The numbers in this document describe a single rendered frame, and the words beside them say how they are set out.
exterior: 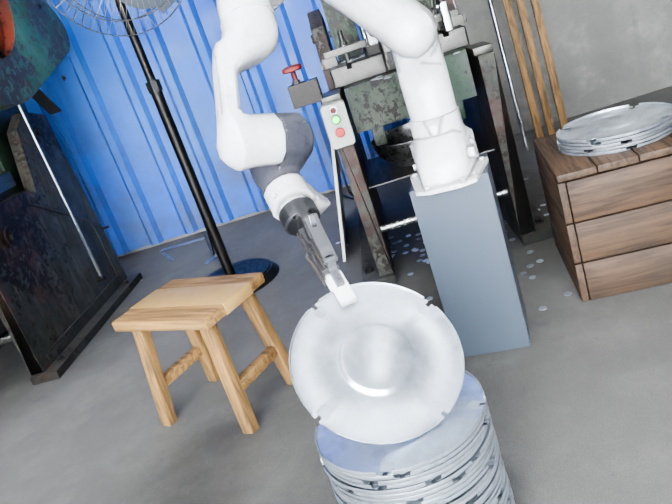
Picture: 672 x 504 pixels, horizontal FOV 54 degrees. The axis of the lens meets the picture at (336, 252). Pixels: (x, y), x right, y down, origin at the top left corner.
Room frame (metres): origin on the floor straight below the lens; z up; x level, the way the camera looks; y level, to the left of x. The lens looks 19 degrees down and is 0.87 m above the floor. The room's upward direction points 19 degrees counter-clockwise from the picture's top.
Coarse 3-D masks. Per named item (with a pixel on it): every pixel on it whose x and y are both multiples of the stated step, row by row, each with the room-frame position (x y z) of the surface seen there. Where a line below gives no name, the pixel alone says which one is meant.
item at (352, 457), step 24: (480, 384) 0.94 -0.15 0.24; (456, 408) 0.90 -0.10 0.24; (480, 408) 0.88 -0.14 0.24; (432, 432) 0.86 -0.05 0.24; (456, 432) 0.84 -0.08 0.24; (336, 456) 0.88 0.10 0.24; (360, 456) 0.86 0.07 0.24; (384, 456) 0.85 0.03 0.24; (408, 456) 0.83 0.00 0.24; (432, 456) 0.81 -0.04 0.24
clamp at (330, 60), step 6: (342, 36) 2.32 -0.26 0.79; (342, 42) 2.31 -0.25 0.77; (360, 42) 2.30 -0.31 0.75; (342, 48) 2.30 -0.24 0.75; (348, 48) 2.30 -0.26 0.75; (354, 48) 2.30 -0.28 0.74; (324, 54) 2.31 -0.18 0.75; (330, 54) 2.31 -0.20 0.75; (336, 54) 2.31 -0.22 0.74; (348, 54) 2.32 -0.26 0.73; (324, 60) 2.30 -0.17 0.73; (330, 60) 2.30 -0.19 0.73; (336, 60) 2.30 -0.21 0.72; (348, 60) 2.32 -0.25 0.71; (324, 66) 2.30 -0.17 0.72; (330, 66) 2.30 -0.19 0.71
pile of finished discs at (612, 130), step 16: (608, 112) 1.76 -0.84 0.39; (624, 112) 1.71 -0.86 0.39; (640, 112) 1.66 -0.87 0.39; (656, 112) 1.61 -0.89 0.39; (576, 128) 1.71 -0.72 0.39; (592, 128) 1.64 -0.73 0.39; (608, 128) 1.60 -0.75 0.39; (624, 128) 1.57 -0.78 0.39; (640, 128) 1.52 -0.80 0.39; (656, 128) 1.50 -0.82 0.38; (560, 144) 1.66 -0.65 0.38; (576, 144) 1.58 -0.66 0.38; (592, 144) 1.56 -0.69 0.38; (608, 144) 1.52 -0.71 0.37; (624, 144) 1.51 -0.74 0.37; (640, 144) 1.50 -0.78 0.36
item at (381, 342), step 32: (352, 288) 1.08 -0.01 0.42; (384, 288) 1.07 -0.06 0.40; (320, 320) 1.03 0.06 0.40; (352, 320) 1.03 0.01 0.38; (384, 320) 1.02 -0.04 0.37; (416, 320) 1.02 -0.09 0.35; (448, 320) 1.01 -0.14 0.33; (320, 352) 0.98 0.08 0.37; (352, 352) 0.97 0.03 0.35; (384, 352) 0.97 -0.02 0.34; (416, 352) 0.97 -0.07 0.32; (448, 352) 0.97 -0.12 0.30; (320, 384) 0.94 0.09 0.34; (352, 384) 0.93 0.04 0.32; (384, 384) 0.93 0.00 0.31; (416, 384) 0.93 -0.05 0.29; (448, 384) 0.92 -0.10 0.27; (352, 416) 0.89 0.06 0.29; (384, 416) 0.89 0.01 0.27; (416, 416) 0.89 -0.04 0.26
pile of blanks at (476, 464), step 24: (480, 432) 0.84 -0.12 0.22; (456, 456) 0.81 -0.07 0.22; (480, 456) 0.83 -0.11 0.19; (336, 480) 0.87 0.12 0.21; (360, 480) 0.82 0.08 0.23; (384, 480) 0.81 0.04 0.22; (408, 480) 0.80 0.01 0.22; (432, 480) 0.81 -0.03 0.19; (456, 480) 0.80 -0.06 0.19; (480, 480) 0.82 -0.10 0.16; (504, 480) 0.88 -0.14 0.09
